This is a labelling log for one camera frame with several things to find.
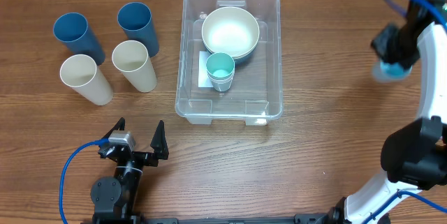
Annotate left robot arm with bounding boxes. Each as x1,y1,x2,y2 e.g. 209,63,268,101
90,118,169,223

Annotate teal small cup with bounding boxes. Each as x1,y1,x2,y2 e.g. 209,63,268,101
206,52,235,77

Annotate white label in container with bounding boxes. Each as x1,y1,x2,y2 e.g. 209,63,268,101
198,51,213,88

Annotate dark blue tall cup left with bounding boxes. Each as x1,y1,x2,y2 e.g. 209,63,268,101
53,13,105,66

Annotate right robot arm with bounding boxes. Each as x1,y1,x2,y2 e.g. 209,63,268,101
316,0,446,223

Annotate grey small cup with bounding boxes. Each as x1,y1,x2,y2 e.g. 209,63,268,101
211,79,233,92

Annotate cream bowl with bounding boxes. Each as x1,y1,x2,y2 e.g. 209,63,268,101
201,6,261,58
203,43,256,61

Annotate light blue small cup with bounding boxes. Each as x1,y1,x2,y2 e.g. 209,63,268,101
372,61,412,83

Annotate clear plastic storage container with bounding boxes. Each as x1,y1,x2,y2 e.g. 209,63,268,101
175,0,284,126

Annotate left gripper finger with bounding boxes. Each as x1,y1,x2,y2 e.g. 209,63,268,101
150,120,169,160
103,117,126,139

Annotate cream tall cup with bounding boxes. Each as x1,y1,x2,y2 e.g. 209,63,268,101
59,54,114,105
112,40,157,93

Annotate dark blue bowl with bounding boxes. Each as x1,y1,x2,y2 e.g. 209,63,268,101
233,50,255,66

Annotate dark blue tall cup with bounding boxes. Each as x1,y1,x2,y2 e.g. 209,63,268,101
53,13,105,66
117,2,159,58

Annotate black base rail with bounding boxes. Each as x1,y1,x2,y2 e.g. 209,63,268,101
80,212,391,224

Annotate left blue cable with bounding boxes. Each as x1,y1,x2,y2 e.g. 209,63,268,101
58,138,110,224

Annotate dark blue tall cup right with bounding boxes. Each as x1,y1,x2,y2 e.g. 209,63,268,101
117,2,159,58

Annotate pink small cup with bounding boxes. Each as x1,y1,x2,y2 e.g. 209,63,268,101
208,73,234,84

